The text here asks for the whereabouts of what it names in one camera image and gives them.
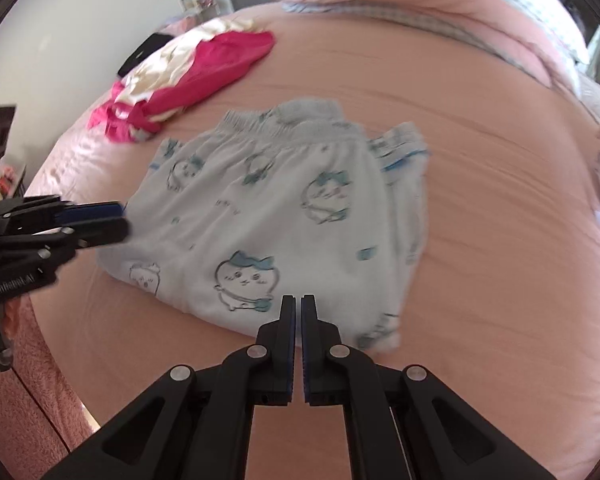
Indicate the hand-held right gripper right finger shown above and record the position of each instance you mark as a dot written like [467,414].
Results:
[315,350]

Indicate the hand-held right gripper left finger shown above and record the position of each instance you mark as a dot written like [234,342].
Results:
[282,350]

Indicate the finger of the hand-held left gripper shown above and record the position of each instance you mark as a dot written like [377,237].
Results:
[95,210]
[105,232]

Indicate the white printed pajama pants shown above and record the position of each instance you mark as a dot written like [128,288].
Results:
[260,210]

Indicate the black bag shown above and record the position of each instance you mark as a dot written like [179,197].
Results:
[142,52]

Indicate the cream satin garment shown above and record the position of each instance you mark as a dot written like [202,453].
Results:
[170,62]

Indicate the magenta garment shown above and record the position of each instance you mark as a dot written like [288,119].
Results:
[215,65]

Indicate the bed with pink sheet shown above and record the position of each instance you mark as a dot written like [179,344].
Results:
[505,285]

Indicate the pink folded duvet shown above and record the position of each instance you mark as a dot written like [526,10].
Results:
[430,5]

